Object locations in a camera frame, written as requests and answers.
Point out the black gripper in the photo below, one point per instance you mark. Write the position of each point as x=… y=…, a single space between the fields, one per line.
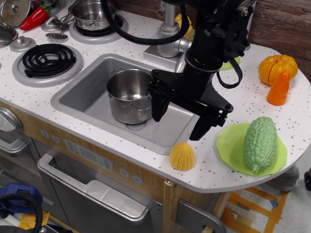
x=192 y=90

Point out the yellow toy corn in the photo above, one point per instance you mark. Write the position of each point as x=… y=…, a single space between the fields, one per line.
x=181 y=157

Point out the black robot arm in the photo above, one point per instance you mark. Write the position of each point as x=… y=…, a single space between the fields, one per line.
x=220 y=37

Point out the steel pot in sink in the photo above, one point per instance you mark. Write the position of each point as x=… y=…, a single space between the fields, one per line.
x=129 y=97

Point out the grey toy sink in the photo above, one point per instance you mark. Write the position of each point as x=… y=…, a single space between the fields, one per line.
x=85 y=97

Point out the steel pot on stove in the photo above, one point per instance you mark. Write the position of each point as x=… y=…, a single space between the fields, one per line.
x=89 y=15

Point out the steel pot lid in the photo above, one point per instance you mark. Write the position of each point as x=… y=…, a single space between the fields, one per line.
x=14 y=12

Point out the light green plate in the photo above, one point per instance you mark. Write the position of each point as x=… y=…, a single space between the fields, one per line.
x=229 y=146

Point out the green toy cutting board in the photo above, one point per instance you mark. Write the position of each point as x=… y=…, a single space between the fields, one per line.
x=226 y=66

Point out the green bitter gourd toy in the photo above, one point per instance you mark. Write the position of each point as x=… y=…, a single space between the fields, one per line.
x=260 y=144

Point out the yellow toy bell pepper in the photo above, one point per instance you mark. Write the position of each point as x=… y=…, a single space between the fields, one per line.
x=178 y=19

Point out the orange toy carrot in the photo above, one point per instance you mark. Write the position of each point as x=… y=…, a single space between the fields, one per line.
x=279 y=90

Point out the orange toy pumpkin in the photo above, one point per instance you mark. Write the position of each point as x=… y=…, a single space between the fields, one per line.
x=271 y=67

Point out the silver oven door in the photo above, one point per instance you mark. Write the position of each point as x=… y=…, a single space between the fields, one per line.
x=95 y=203

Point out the black coil burner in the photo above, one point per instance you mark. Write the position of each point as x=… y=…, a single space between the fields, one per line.
x=48 y=60

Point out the silver slotted spoon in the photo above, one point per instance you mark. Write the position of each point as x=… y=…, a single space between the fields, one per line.
x=56 y=36

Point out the red toy pepper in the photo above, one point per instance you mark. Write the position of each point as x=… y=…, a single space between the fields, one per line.
x=37 y=17

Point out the grey stove knob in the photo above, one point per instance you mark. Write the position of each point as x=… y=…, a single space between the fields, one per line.
x=22 y=44

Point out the blue tool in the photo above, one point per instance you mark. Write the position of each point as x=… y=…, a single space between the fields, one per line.
x=20 y=198

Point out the steel strainer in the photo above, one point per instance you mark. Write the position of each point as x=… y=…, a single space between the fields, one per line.
x=7 y=34

